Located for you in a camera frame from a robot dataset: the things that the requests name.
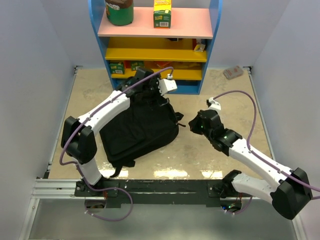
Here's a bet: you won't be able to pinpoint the blue shelf unit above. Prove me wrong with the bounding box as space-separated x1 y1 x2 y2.
87 0 223 95

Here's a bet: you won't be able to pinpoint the green cylindrical canister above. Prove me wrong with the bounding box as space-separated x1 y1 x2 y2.
104 0 134 26

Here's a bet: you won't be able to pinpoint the orange yellow snack packets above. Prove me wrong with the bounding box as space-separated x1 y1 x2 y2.
154 61 201 69

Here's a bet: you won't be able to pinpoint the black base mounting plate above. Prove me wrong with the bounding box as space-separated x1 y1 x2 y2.
74 179 239 208

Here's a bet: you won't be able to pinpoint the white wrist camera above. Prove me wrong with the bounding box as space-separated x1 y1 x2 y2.
206 97 222 112
158 73 178 96

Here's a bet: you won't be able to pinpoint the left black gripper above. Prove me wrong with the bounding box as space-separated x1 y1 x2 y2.
142 73 170 110

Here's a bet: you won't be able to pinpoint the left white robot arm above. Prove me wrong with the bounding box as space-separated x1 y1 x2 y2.
59 66 177 196

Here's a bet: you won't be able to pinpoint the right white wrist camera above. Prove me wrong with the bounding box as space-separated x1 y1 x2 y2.
206 97 222 112

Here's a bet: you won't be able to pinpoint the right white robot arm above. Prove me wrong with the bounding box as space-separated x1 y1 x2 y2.
188 109 313 220

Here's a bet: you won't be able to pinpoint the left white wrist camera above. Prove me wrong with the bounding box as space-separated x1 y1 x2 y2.
158 73 178 96

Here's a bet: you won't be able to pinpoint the grey red packet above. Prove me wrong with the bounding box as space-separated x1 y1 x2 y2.
223 65 244 80

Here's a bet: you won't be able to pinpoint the black backpack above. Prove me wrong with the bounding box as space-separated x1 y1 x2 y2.
99 97 184 178

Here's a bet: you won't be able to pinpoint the right small green box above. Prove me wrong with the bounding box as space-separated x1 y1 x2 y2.
130 60 145 71

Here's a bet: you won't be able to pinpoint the left small green box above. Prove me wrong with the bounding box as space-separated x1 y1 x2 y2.
109 61 126 75

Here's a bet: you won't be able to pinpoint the yellow green carton box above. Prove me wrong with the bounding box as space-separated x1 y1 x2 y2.
153 0 172 29

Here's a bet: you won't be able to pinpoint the small green box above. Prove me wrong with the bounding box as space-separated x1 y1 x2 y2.
130 60 145 71
109 61 126 75

